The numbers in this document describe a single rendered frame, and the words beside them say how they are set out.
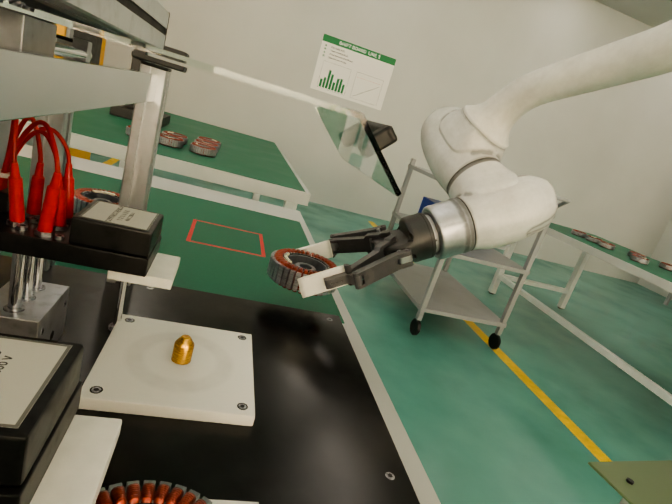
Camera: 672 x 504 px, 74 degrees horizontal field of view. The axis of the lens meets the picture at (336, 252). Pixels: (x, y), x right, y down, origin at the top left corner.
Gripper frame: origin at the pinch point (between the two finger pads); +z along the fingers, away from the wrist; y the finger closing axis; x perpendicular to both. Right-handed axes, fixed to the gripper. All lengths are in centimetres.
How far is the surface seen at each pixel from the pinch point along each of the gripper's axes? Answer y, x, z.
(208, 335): -17.0, 2.7, 13.5
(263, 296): 3.8, -4.1, 8.0
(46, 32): -22.6, 34.8, 15.1
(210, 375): -24.7, 2.3, 12.8
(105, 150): 110, 19, 54
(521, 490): 44, -127, -55
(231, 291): 3.5, -1.5, 12.5
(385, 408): -21.7, -11.3, -4.1
